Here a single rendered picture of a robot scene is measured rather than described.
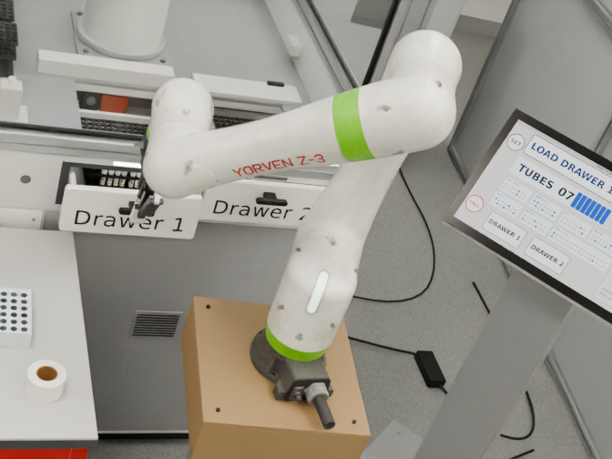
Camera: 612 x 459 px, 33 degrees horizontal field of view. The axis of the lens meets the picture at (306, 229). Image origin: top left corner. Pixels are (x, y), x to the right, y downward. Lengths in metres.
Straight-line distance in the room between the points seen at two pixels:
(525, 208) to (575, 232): 0.12
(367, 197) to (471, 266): 2.19
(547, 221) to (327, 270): 0.70
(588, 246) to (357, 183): 0.67
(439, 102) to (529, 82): 2.61
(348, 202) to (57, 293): 0.64
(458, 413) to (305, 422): 0.90
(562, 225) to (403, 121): 0.84
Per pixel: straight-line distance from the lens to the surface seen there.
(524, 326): 2.50
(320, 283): 1.77
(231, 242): 2.40
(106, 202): 2.16
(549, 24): 4.13
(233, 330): 1.98
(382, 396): 3.29
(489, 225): 2.33
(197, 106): 1.79
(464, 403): 2.69
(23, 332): 1.98
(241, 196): 2.30
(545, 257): 2.31
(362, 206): 1.86
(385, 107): 1.57
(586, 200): 2.34
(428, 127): 1.56
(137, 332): 2.55
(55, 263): 2.20
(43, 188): 2.24
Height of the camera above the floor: 2.17
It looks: 35 degrees down
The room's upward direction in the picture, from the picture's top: 20 degrees clockwise
